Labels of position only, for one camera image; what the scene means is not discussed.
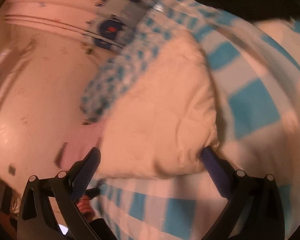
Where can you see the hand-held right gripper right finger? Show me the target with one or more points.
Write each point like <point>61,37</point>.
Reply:
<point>212,165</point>

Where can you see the blue checkered plastic-covered bedding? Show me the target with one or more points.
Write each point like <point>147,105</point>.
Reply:
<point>255,110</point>

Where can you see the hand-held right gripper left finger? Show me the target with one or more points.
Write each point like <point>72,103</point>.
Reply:
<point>88,172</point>

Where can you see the whale print curtain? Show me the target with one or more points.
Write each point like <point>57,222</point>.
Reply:
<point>115,30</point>

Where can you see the pink blanket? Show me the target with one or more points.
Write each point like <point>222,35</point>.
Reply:
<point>77,145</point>

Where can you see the person's left forearm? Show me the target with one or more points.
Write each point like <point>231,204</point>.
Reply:
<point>100,230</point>

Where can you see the person's left hand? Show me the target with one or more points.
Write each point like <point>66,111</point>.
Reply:
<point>85,205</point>

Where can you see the white quilted jacket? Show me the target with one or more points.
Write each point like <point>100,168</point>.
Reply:
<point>160,120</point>

